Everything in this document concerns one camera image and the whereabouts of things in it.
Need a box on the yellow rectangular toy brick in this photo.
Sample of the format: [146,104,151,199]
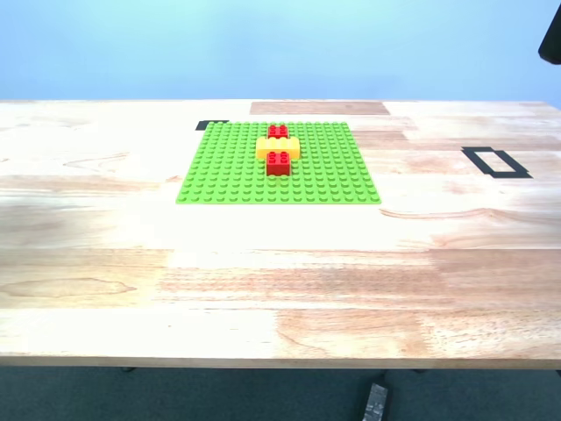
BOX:
[255,136,302,161]

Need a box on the green studded baseplate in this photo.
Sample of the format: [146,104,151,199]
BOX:
[175,121,382,206]

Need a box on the black tape rectangle outline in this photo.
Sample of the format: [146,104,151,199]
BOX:
[460,146,534,180]

